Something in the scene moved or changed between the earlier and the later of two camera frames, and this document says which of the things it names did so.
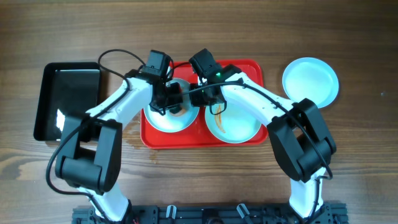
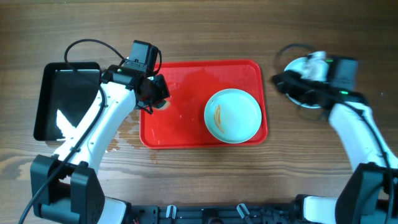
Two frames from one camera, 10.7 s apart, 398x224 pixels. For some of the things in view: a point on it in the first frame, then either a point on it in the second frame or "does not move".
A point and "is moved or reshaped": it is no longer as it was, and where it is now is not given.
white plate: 234,124 does not move
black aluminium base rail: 263,213 does not move
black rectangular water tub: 65,90 does not move
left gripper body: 173,98 -> 158,91
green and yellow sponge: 177,111 is moved or reshaped
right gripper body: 199,98 -> 286,83
